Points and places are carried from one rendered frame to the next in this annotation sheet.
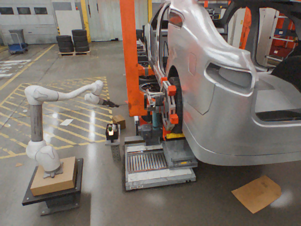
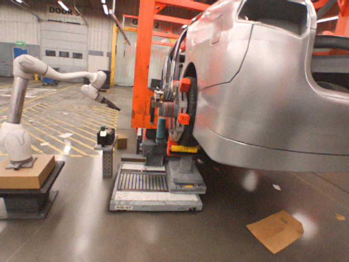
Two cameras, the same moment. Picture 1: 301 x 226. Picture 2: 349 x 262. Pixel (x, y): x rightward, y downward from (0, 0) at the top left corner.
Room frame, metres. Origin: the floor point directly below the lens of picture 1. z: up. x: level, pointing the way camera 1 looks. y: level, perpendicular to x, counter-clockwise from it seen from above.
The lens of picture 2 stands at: (0.34, -0.06, 1.17)
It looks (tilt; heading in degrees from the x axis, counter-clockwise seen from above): 17 degrees down; 359
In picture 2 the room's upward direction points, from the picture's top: 7 degrees clockwise
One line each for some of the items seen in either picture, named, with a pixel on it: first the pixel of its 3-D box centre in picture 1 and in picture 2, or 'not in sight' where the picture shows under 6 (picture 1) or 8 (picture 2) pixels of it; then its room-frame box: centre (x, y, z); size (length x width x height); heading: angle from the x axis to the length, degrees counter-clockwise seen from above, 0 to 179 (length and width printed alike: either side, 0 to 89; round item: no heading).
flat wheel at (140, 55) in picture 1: (140, 57); not in sight; (7.05, 0.67, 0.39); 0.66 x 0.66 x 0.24
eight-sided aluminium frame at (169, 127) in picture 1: (166, 106); (176, 110); (2.06, -0.09, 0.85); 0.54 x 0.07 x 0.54; 10
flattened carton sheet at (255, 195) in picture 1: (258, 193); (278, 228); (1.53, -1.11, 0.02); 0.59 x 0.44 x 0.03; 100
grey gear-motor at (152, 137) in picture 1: (156, 134); (159, 153); (2.35, 0.05, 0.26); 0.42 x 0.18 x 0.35; 100
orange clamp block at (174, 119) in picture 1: (174, 119); (183, 118); (1.75, -0.15, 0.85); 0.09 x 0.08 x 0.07; 10
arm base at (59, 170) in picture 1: (53, 169); (21, 161); (1.48, 1.07, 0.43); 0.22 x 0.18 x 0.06; 24
